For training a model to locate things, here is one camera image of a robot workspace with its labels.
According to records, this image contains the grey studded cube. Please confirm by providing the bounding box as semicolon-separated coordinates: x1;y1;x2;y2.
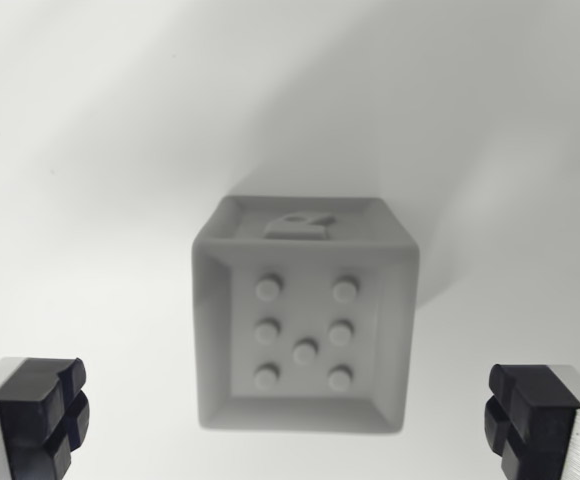
191;193;421;434

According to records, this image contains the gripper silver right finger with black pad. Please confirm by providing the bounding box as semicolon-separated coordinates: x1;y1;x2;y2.
483;363;580;480

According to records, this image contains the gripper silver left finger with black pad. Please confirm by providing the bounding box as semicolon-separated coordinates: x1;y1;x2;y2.
0;356;91;480

